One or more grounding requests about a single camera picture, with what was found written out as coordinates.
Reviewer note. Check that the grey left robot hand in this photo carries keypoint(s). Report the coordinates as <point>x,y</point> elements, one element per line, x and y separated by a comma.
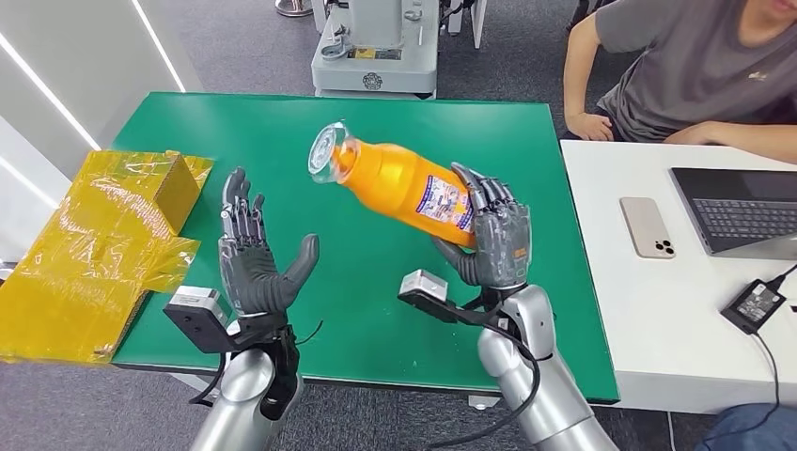
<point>249,277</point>

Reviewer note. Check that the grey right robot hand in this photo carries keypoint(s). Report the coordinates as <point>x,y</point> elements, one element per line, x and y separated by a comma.
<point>501,243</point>

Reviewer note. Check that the orange juice bottle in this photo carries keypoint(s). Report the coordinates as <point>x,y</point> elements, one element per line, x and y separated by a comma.
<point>386,180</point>

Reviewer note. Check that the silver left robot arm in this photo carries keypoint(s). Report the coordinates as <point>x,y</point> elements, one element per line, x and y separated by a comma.
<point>240,398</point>

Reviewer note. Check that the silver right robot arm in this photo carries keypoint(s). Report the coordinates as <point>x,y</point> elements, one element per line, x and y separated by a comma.
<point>551,401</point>

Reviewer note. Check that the white table leg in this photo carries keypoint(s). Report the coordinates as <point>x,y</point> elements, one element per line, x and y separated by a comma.
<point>190,383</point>
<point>482,403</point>

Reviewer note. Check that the green topped table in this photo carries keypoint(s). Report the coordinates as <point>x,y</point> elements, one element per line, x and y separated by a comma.
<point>373,299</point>

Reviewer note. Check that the beige smartphone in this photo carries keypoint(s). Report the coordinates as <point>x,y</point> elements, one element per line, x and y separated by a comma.
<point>644,227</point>

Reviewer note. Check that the person's right hand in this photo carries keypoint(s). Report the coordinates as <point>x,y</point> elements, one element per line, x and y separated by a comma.
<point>588,126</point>

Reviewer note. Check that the person's hand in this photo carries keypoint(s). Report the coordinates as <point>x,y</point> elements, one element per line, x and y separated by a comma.
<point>588,126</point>
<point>688,134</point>

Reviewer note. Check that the yellow taped cardboard box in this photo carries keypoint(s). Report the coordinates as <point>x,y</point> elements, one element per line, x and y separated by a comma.
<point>93,249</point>

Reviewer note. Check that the white desk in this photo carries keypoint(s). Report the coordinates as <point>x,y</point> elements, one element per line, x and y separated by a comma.
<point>654,323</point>

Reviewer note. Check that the grey machine base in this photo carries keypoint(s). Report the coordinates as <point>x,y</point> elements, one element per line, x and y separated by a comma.
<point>373,68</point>

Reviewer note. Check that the person's left hand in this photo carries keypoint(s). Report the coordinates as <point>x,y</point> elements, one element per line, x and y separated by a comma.
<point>688,134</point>

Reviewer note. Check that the dark grey laptop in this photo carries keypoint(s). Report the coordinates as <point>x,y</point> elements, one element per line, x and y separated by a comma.
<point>741,211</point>

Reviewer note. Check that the black chair base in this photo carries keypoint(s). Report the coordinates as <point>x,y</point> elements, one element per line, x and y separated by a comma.
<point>579,11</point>

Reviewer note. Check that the person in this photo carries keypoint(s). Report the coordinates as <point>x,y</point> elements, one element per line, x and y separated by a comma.
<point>685,68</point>

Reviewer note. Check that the black power adapter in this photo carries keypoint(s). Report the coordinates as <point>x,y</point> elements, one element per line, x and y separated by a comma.
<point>753,306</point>

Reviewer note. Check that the chrome stand base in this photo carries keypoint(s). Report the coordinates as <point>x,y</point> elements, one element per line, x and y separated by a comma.
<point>292,7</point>

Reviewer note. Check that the blue fabric item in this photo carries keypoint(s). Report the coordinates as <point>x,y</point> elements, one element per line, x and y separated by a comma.
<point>753,429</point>

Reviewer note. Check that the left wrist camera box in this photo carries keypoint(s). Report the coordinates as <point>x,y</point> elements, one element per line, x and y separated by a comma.
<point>196,317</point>

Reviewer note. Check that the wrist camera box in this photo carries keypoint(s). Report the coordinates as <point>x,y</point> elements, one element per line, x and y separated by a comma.
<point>196,317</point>
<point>423,286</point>

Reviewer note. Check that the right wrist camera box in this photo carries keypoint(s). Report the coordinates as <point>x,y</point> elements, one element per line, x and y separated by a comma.
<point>423,286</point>

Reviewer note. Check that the white machine frame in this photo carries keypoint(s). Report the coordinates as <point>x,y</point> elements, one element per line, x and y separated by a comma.
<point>476,18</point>

